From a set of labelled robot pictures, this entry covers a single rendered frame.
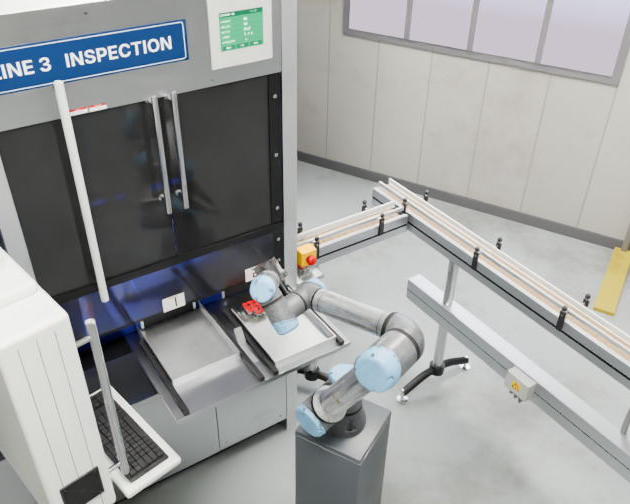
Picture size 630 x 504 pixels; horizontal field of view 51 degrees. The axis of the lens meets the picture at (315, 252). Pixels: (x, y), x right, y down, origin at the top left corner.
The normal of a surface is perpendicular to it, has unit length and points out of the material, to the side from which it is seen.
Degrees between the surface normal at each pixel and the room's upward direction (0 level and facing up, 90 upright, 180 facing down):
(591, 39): 90
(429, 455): 0
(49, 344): 90
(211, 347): 0
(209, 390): 0
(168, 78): 90
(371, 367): 84
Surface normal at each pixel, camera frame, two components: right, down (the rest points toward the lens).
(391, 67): -0.50, 0.50
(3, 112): 0.55, 0.49
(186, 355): 0.01, -0.82
